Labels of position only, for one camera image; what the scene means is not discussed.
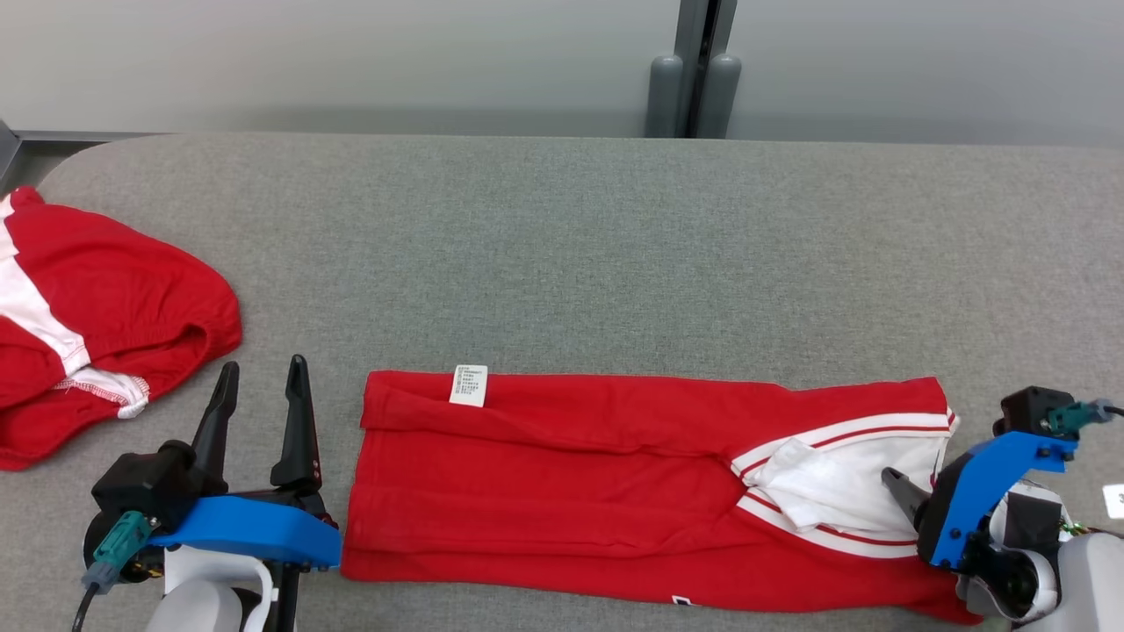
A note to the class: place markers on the blue left camera mount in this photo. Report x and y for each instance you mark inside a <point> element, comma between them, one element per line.
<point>255,531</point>

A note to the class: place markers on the grey baseboard strip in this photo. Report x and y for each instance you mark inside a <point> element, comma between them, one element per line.
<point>88,136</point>

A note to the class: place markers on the grey cylindrical post bumper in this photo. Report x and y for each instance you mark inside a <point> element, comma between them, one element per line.
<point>665,96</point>
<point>722,96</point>

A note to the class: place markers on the blue right camera mount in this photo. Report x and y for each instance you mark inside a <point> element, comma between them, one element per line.
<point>992,465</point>

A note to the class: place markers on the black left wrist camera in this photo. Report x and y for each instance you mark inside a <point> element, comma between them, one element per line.
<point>145,483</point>

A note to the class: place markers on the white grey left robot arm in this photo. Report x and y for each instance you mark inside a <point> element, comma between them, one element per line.
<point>202,606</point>

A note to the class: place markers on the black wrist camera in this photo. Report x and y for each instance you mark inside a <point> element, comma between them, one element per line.
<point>1027,411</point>
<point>145,483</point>

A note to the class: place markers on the grey metal wall post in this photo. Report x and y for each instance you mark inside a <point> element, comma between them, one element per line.
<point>702,35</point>

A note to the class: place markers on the red shorts with white stripes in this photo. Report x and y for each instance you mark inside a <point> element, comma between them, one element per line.
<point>544,491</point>

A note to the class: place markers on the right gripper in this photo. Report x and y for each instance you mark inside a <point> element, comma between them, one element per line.
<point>933,518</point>

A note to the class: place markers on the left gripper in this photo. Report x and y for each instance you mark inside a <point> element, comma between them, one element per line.
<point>303,500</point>

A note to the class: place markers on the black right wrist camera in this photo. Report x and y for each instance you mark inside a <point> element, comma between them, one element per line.
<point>1027,411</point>

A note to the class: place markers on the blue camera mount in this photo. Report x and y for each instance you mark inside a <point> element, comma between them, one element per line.
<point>992,465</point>
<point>255,531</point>

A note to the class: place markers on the red garment with white band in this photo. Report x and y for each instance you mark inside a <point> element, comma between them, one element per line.
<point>123,290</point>

